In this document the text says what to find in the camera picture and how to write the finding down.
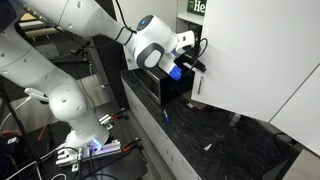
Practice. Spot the black steel microwave oven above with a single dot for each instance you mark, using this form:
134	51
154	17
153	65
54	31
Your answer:
173	90

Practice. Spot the black camera stand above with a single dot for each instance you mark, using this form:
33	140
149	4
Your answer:
76	51

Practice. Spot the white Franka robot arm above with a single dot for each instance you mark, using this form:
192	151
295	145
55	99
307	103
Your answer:
43	66

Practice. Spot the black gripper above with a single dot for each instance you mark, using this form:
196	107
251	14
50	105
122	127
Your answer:
185	62

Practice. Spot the white paper scrap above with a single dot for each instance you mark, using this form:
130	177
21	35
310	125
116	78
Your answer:
208	147

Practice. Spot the blue wrist mount block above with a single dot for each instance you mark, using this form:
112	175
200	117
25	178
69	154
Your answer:
176	72

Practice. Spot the green Heineken box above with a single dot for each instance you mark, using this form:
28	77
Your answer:
197	6

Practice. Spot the white cabinet door with hinge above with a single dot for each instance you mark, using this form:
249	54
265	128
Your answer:
253	50

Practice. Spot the wooden shelf boards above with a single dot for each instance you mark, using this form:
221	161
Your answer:
40	31

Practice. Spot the dark tall panel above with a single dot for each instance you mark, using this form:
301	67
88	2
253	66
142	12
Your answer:
110	66

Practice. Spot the white lower drawer cabinets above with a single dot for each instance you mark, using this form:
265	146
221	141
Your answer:
150	133

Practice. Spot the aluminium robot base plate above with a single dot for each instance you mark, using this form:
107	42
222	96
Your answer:
106	148

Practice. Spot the white clip on arm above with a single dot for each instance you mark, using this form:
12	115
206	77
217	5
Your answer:
36	95

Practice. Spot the blue capped pen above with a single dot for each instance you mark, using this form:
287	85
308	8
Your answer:
166	116

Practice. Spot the silver metal bracket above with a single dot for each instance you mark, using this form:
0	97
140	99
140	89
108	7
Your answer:
106	121

